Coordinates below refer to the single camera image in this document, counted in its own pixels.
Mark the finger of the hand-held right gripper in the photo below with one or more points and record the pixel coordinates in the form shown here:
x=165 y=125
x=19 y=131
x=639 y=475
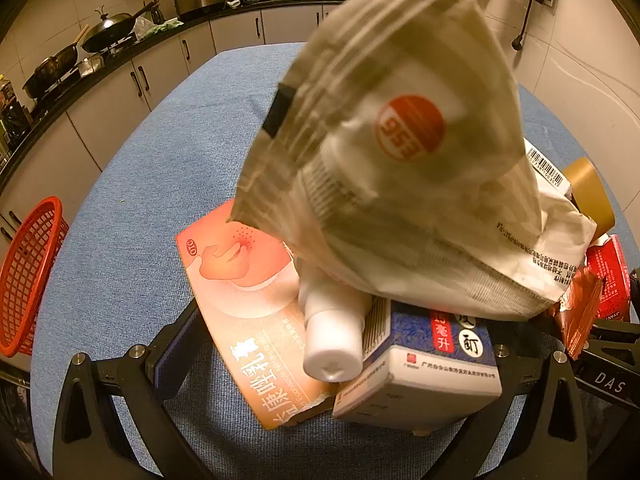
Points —
x=607 y=382
x=617 y=332

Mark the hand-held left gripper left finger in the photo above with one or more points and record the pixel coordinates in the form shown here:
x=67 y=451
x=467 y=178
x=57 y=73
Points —
x=170 y=355

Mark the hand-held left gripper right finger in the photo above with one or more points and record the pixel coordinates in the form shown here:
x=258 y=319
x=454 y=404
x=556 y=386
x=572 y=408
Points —
x=525 y=375

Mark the red foil snack packet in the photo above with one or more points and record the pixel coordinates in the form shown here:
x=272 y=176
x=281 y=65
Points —
x=580 y=310

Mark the orange medicine box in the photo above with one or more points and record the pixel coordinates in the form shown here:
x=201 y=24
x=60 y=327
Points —
x=240 y=320

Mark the brown tape roll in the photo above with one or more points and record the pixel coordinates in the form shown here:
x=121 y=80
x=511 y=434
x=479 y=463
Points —
x=590 y=195

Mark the red plastic basket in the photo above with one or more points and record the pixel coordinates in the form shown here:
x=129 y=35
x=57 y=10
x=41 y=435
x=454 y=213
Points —
x=30 y=270

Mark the striped white paper bag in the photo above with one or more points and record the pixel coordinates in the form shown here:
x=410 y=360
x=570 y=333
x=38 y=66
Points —
x=400 y=210

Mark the blue and white medicine box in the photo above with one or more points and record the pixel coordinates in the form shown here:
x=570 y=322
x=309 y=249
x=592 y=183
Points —
x=425 y=390

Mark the blue tablecloth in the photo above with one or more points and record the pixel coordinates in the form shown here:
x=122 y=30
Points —
x=125 y=235

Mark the white plastic bottle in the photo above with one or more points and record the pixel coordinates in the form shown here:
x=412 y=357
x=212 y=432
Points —
x=330 y=345

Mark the white barcode box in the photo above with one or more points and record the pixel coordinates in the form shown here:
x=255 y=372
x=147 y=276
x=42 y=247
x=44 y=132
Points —
x=547 y=175

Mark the grey kitchen base cabinets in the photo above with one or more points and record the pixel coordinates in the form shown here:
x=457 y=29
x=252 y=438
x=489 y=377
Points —
x=100 y=120

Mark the dark frying pan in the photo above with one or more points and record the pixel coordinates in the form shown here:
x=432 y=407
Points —
x=50 y=67

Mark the green vegetables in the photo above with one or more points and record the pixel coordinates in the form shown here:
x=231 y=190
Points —
x=160 y=27

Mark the lidded black wok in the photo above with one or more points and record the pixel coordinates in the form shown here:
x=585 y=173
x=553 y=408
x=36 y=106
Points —
x=112 y=27

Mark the black kitchen countertop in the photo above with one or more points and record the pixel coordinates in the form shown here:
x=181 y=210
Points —
x=210 y=17

